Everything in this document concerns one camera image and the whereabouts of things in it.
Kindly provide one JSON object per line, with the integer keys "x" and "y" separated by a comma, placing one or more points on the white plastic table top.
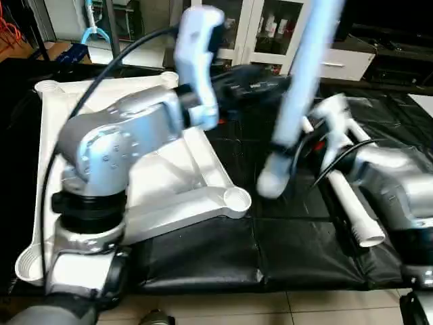
{"x": 196, "y": 183}

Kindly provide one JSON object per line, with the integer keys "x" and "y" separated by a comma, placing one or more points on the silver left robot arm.
{"x": 115, "y": 149}

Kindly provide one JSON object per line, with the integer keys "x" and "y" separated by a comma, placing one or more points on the white glass-door cabinet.
{"x": 247, "y": 34}

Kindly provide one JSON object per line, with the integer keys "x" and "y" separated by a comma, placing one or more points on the white drawer unit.
{"x": 352, "y": 66}

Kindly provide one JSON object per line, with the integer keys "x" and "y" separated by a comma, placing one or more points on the white flat board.
{"x": 423, "y": 105}

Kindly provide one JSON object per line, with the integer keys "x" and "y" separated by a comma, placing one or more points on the black metal pole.
{"x": 112, "y": 27}

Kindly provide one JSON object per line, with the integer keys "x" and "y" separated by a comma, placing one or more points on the blue plastic tool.
{"x": 95, "y": 34}

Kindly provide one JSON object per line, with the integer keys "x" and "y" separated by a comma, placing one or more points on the black work mat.
{"x": 203, "y": 264}

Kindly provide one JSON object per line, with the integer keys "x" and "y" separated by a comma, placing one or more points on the brown cardboard box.
{"x": 71, "y": 54}

